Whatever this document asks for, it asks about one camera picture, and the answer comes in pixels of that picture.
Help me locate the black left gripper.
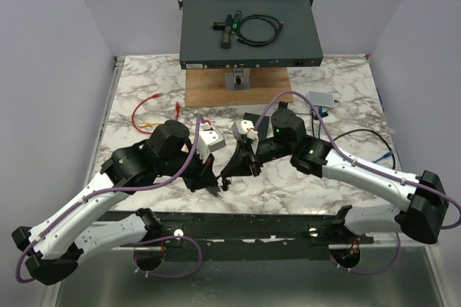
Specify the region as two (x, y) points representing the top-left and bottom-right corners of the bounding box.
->
(158, 142), (219, 193)

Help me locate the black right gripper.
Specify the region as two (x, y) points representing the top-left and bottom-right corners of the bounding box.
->
(220, 138), (293, 179)

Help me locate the black network switch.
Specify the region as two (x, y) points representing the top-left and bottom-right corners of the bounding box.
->
(243, 112), (269, 140)

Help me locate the black power adapter with cable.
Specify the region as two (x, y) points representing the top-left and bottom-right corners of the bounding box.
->
(276, 100), (341, 117)

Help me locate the blue ethernet cable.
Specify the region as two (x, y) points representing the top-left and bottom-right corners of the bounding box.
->
(313, 104), (393, 164)

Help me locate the white grey small switch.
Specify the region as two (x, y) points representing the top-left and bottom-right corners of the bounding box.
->
(308, 91), (335, 108)

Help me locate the black ethernet cable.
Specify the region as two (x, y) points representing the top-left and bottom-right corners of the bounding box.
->
(313, 104), (396, 171)

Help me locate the small black power adapter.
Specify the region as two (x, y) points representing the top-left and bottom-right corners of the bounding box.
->
(205, 177), (232, 197)

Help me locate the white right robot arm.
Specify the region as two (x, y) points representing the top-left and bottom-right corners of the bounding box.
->
(220, 108), (448, 244)

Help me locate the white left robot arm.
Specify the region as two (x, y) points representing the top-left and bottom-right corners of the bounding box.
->
(12, 117), (225, 285)

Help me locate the wooden board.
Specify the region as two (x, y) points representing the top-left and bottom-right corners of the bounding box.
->
(185, 68), (292, 108)

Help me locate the grey rack unit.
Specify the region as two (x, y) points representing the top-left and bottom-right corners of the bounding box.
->
(179, 0), (323, 70)

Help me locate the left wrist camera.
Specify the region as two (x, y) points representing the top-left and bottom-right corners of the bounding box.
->
(196, 123), (226, 162)

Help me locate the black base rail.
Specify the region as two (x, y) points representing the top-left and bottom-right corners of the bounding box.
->
(125, 211), (375, 263)

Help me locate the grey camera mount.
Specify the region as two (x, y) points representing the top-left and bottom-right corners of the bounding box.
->
(225, 68), (251, 91)

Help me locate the red ethernet cable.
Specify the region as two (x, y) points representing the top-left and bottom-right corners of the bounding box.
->
(131, 93), (182, 131)

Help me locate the black coiled cable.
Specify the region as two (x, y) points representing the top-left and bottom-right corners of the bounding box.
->
(236, 14), (285, 47)

